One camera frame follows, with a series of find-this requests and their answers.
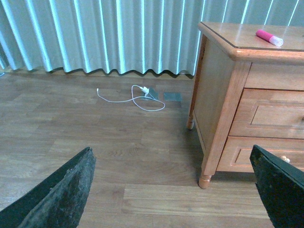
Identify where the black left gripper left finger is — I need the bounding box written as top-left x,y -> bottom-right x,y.
0,147 -> 96,228

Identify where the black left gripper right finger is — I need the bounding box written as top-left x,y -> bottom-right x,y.
250,145 -> 304,228

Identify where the wooden drawer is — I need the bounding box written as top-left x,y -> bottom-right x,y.
217,136 -> 304,172
229,88 -> 304,139

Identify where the pink marker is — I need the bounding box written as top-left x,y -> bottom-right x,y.
256,29 -> 284,47

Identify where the bottom drawer round knob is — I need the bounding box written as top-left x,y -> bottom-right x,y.
280,156 -> 290,163

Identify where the wooden nightstand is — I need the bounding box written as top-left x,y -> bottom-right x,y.
187,22 -> 304,189

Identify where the white charger plug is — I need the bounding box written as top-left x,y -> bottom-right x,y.
139,87 -> 149,94

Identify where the open floor socket box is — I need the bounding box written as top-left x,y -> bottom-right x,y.
143,87 -> 159,100

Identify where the closed floor socket cover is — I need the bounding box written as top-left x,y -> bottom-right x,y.
163,93 -> 182,102

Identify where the grey pleated curtain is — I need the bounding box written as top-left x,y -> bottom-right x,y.
0,0 -> 304,75

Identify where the white charging cable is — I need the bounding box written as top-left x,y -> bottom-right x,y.
96,85 -> 166,112

